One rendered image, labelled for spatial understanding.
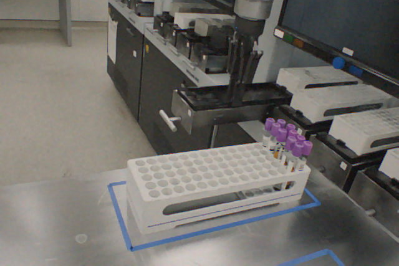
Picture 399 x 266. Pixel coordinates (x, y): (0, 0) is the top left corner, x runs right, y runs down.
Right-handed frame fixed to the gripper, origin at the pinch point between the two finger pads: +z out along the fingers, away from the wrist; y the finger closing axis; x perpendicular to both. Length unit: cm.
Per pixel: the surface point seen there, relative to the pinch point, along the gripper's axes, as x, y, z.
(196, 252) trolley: 33, -43, 2
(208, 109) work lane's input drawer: 8.4, -1.3, 3.9
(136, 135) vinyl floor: -12, 113, 84
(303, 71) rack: -29.8, 6.9, -2.0
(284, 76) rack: -21.8, 6.0, -0.8
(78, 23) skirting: -15, 355, 77
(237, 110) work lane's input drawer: -0.4, -2.2, 4.7
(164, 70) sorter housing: -12, 77, 25
